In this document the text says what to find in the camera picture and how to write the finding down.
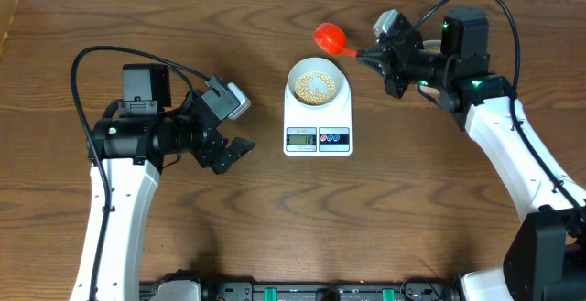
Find red plastic measuring scoop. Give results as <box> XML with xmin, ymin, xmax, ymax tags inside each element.
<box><xmin>313</xmin><ymin>22</ymin><xmax>357</xmax><ymax>58</ymax></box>

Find white digital kitchen scale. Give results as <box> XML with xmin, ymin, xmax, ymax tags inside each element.
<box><xmin>283</xmin><ymin>87</ymin><xmax>353</xmax><ymax>156</ymax></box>

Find grey round bowl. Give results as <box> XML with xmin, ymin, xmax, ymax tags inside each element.
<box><xmin>286</xmin><ymin>57</ymin><xmax>350</xmax><ymax>108</ymax></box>

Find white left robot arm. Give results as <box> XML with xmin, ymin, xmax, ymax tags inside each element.
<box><xmin>71</xmin><ymin>64</ymin><xmax>255</xmax><ymax>300</ymax></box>

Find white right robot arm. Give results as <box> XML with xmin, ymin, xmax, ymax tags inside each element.
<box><xmin>356</xmin><ymin>6</ymin><xmax>585</xmax><ymax>300</ymax></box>

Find soybeans in grey bowl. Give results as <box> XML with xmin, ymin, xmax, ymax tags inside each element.
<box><xmin>294</xmin><ymin>72</ymin><xmax>336</xmax><ymax>106</ymax></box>

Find clear container of soybeans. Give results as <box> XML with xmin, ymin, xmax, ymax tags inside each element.
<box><xmin>418</xmin><ymin>39</ymin><xmax>441</xmax><ymax>102</ymax></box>

